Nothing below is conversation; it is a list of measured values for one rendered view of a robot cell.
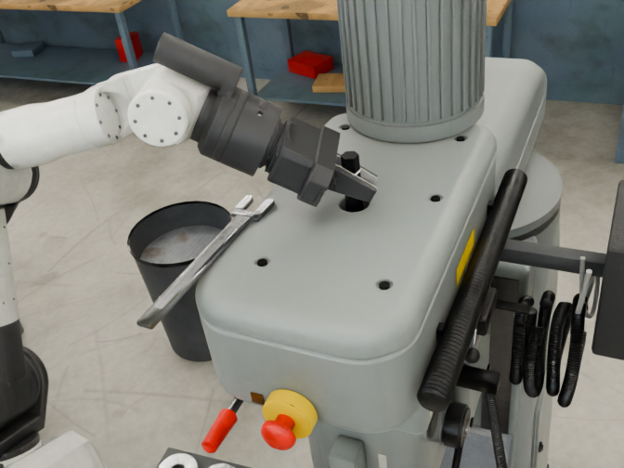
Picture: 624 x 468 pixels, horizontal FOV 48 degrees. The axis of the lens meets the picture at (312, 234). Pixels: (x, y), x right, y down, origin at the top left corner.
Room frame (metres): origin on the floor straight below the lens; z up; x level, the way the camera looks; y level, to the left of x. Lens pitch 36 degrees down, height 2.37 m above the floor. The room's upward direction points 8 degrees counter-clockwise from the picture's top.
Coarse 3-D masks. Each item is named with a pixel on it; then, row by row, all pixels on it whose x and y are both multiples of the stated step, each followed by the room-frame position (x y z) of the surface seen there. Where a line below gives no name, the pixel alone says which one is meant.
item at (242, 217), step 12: (240, 204) 0.75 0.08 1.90; (264, 204) 0.74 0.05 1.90; (240, 216) 0.72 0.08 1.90; (252, 216) 0.72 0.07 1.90; (228, 228) 0.70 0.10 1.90; (240, 228) 0.70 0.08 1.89; (216, 240) 0.67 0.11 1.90; (228, 240) 0.67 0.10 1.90; (204, 252) 0.66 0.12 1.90; (216, 252) 0.65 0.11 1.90; (192, 264) 0.64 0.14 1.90; (204, 264) 0.63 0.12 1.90; (180, 276) 0.62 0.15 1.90; (192, 276) 0.62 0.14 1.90; (168, 288) 0.60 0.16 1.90; (180, 288) 0.60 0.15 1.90; (156, 300) 0.58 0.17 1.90; (168, 300) 0.58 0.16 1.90; (156, 312) 0.56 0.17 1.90; (144, 324) 0.55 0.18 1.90; (156, 324) 0.55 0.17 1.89
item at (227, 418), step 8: (240, 400) 0.60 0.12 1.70; (232, 408) 0.59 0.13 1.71; (224, 416) 0.57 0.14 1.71; (232, 416) 0.58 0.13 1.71; (216, 424) 0.56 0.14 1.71; (224, 424) 0.56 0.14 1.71; (232, 424) 0.57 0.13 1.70; (208, 432) 0.56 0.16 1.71; (216, 432) 0.55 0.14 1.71; (224, 432) 0.56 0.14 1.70; (208, 440) 0.54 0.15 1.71; (216, 440) 0.54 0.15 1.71; (208, 448) 0.54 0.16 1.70; (216, 448) 0.54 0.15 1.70
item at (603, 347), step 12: (612, 228) 0.81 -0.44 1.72; (612, 240) 0.78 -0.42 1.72; (612, 252) 0.76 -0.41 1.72; (612, 264) 0.76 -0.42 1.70; (612, 276) 0.76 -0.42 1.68; (612, 288) 0.75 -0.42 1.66; (600, 300) 0.76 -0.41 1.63; (612, 300) 0.75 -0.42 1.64; (600, 312) 0.76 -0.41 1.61; (612, 312) 0.75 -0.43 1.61; (600, 324) 0.76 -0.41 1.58; (612, 324) 0.75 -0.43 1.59; (600, 336) 0.76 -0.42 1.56; (612, 336) 0.75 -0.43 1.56; (600, 348) 0.76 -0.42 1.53; (612, 348) 0.75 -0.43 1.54
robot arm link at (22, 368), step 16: (16, 320) 0.69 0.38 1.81; (0, 336) 0.66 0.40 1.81; (16, 336) 0.68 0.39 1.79; (0, 352) 0.65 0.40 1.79; (16, 352) 0.67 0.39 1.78; (0, 368) 0.64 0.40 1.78; (16, 368) 0.66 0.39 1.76; (32, 368) 0.68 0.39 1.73; (0, 384) 0.63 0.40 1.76; (16, 384) 0.64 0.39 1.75; (32, 384) 0.66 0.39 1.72; (0, 400) 0.61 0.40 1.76; (16, 400) 0.63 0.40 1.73; (32, 400) 0.66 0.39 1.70; (0, 416) 0.60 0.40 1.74; (16, 416) 0.63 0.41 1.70
